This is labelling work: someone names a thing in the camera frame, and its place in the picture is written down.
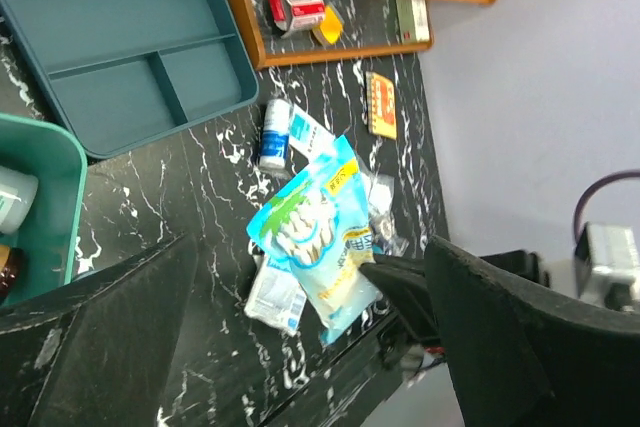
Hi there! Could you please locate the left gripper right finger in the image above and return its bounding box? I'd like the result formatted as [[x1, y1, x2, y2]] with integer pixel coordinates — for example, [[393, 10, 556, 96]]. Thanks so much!
[[361, 237, 639, 426]]

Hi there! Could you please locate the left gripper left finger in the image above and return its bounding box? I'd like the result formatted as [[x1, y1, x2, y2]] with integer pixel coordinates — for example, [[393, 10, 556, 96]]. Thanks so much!
[[1, 235, 198, 426]]

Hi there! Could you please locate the brown medicine bottle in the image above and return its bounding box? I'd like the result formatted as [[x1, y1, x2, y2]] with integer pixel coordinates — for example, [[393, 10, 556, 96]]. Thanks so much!
[[0, 245, 26, 302]]

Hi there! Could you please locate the white green cap bottle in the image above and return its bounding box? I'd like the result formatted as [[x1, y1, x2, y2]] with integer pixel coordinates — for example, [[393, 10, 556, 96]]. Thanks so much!
[[0, 167, 39, 235]]

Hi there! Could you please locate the white blue gauze packet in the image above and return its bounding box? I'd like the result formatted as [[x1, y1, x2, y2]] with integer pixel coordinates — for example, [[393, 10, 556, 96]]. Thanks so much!
[[244, 254, 307, 336]]

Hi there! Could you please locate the blue cotton swab bag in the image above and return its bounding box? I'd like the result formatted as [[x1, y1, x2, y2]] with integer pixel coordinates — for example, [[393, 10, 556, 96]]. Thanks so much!
[[247, 136, 380, 345]]

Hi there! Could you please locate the teal white medicine sachet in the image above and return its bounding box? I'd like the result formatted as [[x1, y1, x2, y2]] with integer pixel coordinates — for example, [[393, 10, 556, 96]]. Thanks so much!
[[289, 104, 335, 161]]

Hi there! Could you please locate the white green medicine box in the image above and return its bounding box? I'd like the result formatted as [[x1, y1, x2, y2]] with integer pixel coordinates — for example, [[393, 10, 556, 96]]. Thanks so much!
[[396, 0, 431, 44]]

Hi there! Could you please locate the red white medicine box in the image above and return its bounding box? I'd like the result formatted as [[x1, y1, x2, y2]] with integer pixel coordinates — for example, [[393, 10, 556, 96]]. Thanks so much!
[[267, 0, 326, 38]]

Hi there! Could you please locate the clear plastic packet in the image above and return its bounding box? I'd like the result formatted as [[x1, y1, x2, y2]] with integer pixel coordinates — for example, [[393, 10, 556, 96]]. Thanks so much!
[[360, 164, 409, 257]]

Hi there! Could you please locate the white blue pill bottle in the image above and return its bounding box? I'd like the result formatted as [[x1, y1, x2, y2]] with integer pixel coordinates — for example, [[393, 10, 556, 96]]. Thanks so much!
[[258, 98, 292, 169]]

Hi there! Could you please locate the orange notepad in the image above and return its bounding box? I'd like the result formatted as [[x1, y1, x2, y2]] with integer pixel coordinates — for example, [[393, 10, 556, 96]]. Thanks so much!
[[366, 71, 397, 140]]

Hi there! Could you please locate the dark teal divider tray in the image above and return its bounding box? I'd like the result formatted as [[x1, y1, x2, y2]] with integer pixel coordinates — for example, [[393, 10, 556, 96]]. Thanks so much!
[[1, 0, 259, 159]]

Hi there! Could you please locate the yellow orange small object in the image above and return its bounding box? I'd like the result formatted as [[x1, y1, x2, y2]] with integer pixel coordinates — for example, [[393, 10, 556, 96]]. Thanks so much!
[[312, 3, 344, 47]]

